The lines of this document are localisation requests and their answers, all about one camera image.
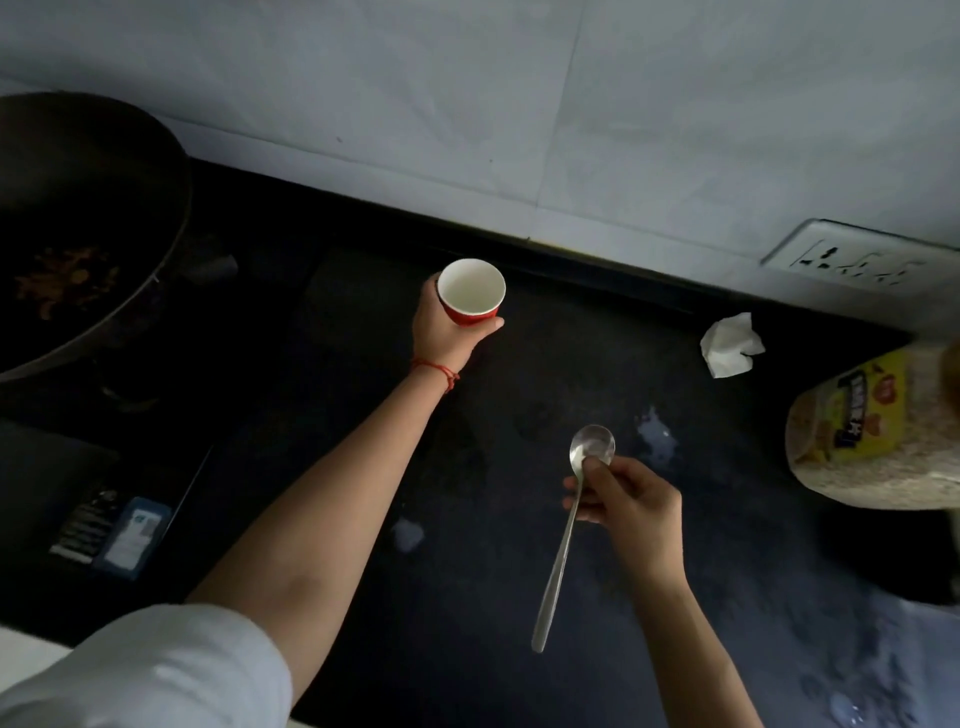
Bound white tissue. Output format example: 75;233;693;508
699;311;767;380

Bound white wall socket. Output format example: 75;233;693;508
761;218;960;298

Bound person's right forearm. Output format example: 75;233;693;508
641;573;763;728

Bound black wok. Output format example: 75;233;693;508
0;91;241;384

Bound person's left forearm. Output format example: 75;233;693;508
185;371;451;706

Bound black stone countertop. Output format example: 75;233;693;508
0;153;960;728

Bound person's right hand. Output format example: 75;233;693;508
562;455;690;594

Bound red string bracelet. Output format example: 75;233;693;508
409;358;460;395

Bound long metal spoon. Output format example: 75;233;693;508
530;423;618;655

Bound red paper cup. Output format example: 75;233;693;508
436;257;508;328

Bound white printed t-shirt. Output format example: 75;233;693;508
0;603;295;728

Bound brown food bits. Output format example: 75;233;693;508
13;245;121;322

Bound person's left hand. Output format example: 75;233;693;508
410;273;506;376

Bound clear oatmeal jar gold lid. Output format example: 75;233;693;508
784;341;960;513

